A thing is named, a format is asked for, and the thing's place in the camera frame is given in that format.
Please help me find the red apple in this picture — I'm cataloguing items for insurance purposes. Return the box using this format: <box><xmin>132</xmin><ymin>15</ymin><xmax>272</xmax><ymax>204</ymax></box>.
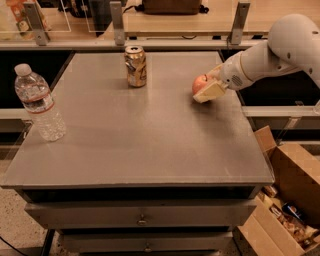
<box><xmin>192</xmin><ymin>74</ymin><xmax>211</xmax><ymax>95</ymax></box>

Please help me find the drawer with knob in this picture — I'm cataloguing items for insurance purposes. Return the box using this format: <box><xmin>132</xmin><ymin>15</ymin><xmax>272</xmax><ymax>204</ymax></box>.
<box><xmin>25</xmin><ymin>200</ymin><xmax>256</xmax><ymax>230</ymax></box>
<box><xmin>60</xmin><ymin>232</ymin><xmax>233</xmax><ymax>253</ymax></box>

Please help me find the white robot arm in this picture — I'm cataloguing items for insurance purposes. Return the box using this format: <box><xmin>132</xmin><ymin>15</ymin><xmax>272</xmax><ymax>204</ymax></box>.
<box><xmin>192</xmin><ymin>14</ymin><xmax>320</xmax><ymax>103</ymax></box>

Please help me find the open cardboard box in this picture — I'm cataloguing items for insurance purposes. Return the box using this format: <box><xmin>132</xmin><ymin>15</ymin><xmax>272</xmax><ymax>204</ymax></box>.
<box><xmin>235</xmin><ymin>126</ymin><xmax>320</xmax><ymax>256</ymax></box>

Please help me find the left metal bracket post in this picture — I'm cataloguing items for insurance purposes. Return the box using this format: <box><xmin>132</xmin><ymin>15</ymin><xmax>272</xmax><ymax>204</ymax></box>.
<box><xmin>23</xmin><ymin>1</ymin><xmax>50</xmax><ymax>46</ymax></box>

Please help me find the upper drawer with knob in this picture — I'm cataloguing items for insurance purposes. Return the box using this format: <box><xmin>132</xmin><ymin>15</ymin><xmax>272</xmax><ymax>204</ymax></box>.
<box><xmin>25</xmin><ymin>200</ymin><xmax>256</xmax><ymax>230</ymax></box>

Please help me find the metal bracket post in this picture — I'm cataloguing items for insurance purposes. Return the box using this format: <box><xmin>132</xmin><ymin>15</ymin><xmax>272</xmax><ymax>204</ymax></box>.
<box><xmin>110</xmin><ymin>1</ymin><xmax>126</xmax><ymax>46</ymax></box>
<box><xmin>23</xmin><ymin>1</ymin><xmax>50</xmax><ymax>46</ymax></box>
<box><xmin>228</xmin><ymin>0</ymin><xmax>250</xmax><ymax>45</ymax></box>

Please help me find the grey metal drawer cabinet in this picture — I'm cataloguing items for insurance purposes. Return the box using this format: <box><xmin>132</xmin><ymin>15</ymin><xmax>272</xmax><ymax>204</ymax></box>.
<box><xmin>1</xmin><ymin>52</ymin><xmax>273</xmax><ymax>256</ymax></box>

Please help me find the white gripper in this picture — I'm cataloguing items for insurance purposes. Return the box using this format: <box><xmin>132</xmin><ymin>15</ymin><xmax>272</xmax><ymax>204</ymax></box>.
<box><xmin>193</xmin><ymin>52</ymin><xmax>253</xmax><ymax>103</ymax></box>

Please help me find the dark bag on counter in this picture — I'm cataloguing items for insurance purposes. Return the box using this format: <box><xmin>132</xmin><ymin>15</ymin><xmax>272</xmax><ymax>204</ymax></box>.
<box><xmin>142</xmin><ymin>0</ymin><xmax>209</xmax><ymax>15</ymax></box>

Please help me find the blue snack packet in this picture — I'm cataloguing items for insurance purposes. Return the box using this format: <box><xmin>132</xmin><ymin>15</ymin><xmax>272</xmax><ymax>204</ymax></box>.
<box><xmin>282</xmin><ymin>203</ymin><xmax>304</xmax><ymax>221</ymax></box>

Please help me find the lower drawer with knob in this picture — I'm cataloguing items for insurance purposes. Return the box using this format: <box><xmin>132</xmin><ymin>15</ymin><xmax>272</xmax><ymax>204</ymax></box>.
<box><xmin>60</xmin><ymin>232</ymin><xmax>233</xmax><ymax>253</ymax></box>

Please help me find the middle metal bracket post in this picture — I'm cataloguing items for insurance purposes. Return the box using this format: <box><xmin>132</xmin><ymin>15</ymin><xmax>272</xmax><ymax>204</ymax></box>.
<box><xmin>110</xmin><ymin>1</ymin><xmax>126</xmax><ymax>46</ymax></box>

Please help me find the orange snack package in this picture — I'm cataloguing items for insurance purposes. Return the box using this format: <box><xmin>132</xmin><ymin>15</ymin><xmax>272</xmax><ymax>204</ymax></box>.
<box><xmin>5</xmin><ymin>0</ymin><xmax>51</xmax><ymax>34</ymax></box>

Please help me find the gold soda can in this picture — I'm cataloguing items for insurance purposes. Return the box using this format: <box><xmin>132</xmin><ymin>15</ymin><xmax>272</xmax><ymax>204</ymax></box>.
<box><xmin>124</xmin><ymin>46</ymin><xmax>147</xmax><ymax>87</ymax></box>

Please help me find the right metal bracket post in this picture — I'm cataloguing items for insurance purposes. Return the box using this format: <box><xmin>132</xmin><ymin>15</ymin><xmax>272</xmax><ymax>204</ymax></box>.
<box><xmin>228</xmin><ymin>0</ymin><xmax>250</xmax><ymax>45</ymax></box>

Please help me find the black floor cable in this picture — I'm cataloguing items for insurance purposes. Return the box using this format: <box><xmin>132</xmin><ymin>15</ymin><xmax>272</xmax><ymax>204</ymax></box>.
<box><xmin>0</xmin><ymin>235</ymin><xmax>31</xmax><ymax>256</ymax></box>

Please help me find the clear plastic water bottle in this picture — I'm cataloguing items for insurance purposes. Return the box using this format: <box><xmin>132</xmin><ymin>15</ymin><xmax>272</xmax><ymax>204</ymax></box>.
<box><xmin>14</xmin><ymin>63</ymin><xmax>66</xmax><ymax>141</ymax></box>

